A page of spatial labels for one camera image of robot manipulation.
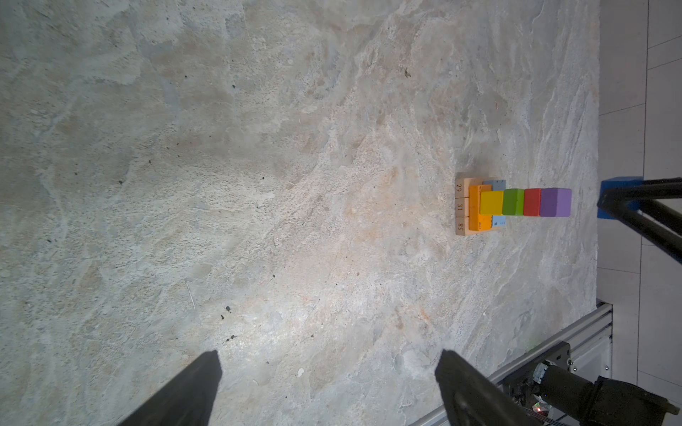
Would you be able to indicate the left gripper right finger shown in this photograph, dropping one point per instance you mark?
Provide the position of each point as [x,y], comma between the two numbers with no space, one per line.
[469,398]

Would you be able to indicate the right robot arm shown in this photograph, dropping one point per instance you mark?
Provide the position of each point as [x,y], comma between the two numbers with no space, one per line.
[604,401]

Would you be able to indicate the purple wood cube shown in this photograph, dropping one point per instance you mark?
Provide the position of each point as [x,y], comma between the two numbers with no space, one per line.
[556,203]

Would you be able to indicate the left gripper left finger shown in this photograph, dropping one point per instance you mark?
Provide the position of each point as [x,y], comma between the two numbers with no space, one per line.
[187,399]

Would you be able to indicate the dark blue wood cube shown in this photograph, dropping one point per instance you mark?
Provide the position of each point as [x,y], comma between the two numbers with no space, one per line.
[618,183]

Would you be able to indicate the aluminium mounting rail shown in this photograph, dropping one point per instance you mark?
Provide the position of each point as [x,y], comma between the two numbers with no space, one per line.
[588,339]

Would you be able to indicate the yellow wood block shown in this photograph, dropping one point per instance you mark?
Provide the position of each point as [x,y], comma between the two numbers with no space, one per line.
[492,203]

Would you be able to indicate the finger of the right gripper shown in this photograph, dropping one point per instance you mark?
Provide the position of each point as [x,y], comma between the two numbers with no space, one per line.
[638,189]
[653,220]

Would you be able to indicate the light blue wood block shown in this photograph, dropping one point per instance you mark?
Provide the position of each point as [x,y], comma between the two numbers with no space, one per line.
[498,185]

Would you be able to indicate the orange wood block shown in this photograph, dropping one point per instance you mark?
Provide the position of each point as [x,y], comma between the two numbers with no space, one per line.
[477,221]

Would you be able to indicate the green wood block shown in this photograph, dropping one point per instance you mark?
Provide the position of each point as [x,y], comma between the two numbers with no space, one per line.
[513,202]

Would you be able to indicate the red wood cube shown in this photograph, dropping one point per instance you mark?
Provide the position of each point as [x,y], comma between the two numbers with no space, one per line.
[532,202]

